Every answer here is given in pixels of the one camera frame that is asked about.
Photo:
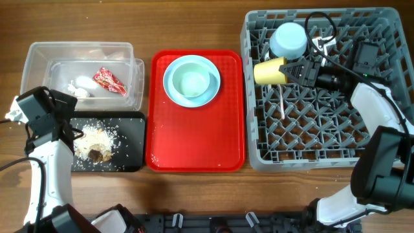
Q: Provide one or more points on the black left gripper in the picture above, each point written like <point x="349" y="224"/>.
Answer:
<point x="66" y="109"/>

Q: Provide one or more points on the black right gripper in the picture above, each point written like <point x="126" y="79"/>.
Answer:
<point x="309" y="76"/>

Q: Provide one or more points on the light blue small bowl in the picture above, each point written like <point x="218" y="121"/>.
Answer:
<point x="289" y="41"/>

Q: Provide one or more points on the yellow plastic cup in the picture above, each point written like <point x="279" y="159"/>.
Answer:
<point x="267" y="73"/>

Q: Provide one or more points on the pink plastic fork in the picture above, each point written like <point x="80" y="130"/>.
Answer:
<point x="281" y="102"/>

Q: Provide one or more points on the rice and food scraps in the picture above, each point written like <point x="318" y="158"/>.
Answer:
<point x="98" y="143"/>

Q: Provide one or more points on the red snack wrapper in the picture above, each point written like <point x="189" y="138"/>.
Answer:
<point x="109" y="82"/>

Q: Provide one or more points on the light blue plate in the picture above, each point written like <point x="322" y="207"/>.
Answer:
<point x="203" y="99"/>

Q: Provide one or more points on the light green bowl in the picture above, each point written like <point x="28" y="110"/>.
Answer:
<point x="190" y="79"/>

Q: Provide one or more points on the white plastic spoon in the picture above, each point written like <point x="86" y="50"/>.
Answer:
<point x="267" y="56"/>

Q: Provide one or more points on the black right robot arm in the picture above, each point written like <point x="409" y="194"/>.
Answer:
<point x="382" y="179"/>

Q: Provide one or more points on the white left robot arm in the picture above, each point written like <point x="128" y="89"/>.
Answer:
<point x="51" y="201"/>

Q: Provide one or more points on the black waste tray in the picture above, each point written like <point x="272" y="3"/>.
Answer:
<point x="131" y="127"/>

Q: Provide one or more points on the grey-blue dishwasher rack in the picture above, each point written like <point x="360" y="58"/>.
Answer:
<point x="320" y="129"/>

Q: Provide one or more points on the crumpled white tissue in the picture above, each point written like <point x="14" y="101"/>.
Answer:
<point x="77" y="91"/>

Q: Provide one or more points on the clear plastic bin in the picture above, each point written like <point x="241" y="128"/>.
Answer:
<point x="56" y="64"/>

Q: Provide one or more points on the red plastic tray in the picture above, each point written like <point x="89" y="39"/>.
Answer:
<point x="210" y="138"/>

